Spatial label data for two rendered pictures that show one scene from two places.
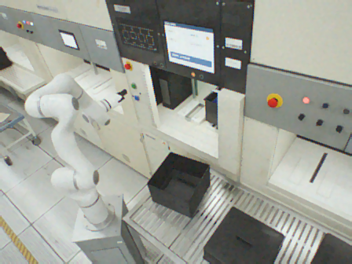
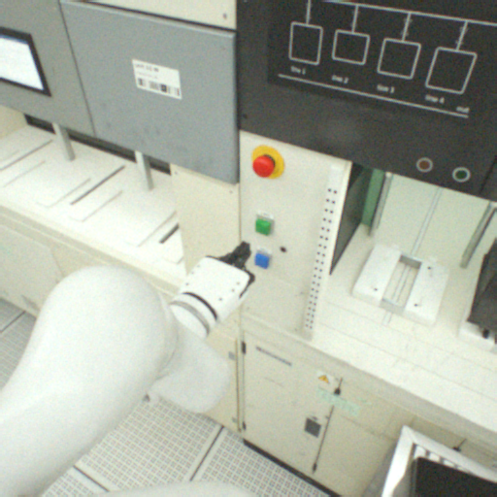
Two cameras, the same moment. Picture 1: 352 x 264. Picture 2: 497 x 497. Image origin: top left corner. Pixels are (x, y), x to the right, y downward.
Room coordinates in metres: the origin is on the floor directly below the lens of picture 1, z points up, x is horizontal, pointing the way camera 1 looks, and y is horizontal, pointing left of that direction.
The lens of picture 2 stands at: (0.94, 0.44, 1.78)
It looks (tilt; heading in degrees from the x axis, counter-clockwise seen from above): 44 degrees down; 345
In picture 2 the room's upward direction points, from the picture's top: straight up
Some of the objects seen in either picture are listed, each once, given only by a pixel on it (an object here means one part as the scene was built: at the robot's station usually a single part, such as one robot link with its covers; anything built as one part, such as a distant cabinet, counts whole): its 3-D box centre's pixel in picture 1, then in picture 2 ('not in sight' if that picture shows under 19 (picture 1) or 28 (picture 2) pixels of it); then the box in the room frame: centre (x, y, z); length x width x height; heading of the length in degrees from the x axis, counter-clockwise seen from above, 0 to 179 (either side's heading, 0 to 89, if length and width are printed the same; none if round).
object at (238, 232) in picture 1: (243, 244); not in sight; (0.55, -0.24, 0.83); 0.29 x 0.29 x 0.13; 46
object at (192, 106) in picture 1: (196, 111); (402, 281); (1.57, -0.18, 0.89); 0.22 x 0.21 x 0.04; 135
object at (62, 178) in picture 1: (75, 185); not in sight; (0.88, 0.56, 1.07); 0.19 x 0.12 x 0.24; 82
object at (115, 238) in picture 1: (115, 244); not in sight; (0.88, 0.53, 0.38); 0.28 x 0.28 x 0.76; 0
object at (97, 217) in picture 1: (93, 207); not in sight; (0.88, 0.53, 0.85); 0.19 x 0.19 x 0.18
